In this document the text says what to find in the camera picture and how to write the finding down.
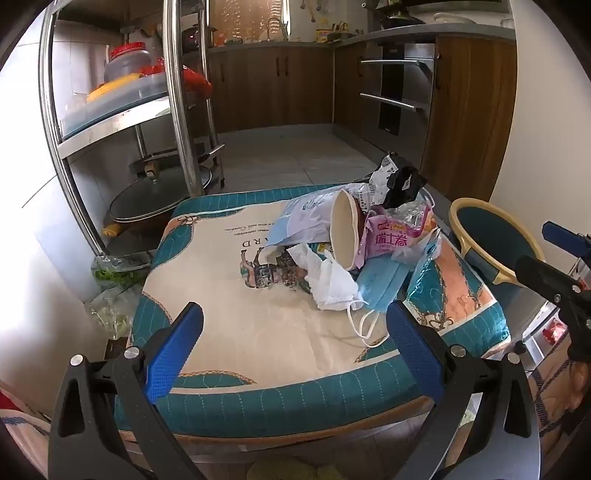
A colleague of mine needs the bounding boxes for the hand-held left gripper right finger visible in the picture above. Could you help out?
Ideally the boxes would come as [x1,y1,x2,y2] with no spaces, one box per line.
[385,300,541,480]

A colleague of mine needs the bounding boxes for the wooden kitchen cabinets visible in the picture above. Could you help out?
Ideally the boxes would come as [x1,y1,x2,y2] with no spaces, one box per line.
[203,34,518,204]

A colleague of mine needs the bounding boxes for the wok with glass lid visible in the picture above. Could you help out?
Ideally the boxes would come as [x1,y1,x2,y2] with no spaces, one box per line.
[108,161,215,237]

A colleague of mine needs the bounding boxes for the white face mask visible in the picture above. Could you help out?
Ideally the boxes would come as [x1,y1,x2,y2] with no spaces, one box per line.
[288,242,370,311]

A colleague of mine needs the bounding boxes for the clear bag of green vegetables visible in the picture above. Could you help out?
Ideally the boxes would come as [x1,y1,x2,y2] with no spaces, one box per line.
[92,254,151,289]
[85,286,139,339]

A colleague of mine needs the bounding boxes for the stainless steel oven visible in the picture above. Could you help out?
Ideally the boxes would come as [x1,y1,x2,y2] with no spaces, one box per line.
[360,39,437,160]

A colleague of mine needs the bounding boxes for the pink snack wrapper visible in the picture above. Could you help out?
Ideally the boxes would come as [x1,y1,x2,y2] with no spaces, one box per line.
[365,199,437,263]

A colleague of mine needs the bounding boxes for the dark red cooker pot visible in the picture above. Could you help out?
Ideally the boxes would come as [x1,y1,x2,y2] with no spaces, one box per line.
[180,25,205,52]

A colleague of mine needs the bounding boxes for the red plastic bag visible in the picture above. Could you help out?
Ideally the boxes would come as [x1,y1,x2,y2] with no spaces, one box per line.
[139,58,214,100]

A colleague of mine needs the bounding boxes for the white plastic bag blue print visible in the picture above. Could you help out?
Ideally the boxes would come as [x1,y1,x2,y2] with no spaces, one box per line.
[268,184,370,247]

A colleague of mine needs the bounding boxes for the cream rimmed teal waste bin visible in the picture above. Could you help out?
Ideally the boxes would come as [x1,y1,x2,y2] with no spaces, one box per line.
[449,198,546,286]

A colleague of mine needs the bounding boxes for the yellow item on shelf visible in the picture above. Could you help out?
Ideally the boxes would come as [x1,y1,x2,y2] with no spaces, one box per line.
[88,74,140,103]

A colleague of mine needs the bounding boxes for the red lidded jar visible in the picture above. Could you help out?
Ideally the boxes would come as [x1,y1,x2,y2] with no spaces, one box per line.
[104,41,153,84]

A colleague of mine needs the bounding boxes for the black and white wrapper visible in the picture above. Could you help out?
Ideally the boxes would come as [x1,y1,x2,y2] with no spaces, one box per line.
[353,151,428,210]

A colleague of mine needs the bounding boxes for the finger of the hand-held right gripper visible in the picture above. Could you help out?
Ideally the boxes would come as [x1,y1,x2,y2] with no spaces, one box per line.
[542,220,591,259]
[514,255,591,308]

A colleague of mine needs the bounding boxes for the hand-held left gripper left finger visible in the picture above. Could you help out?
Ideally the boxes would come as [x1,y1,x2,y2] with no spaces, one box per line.
[48,301,206,480]

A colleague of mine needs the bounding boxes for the stainless steel shelf rack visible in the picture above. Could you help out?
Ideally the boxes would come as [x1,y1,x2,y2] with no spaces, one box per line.
[39,0,227,259]

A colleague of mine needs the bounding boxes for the teal and cream printed blanket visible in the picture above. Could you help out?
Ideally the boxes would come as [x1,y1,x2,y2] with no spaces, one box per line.
[130,185,511,439]

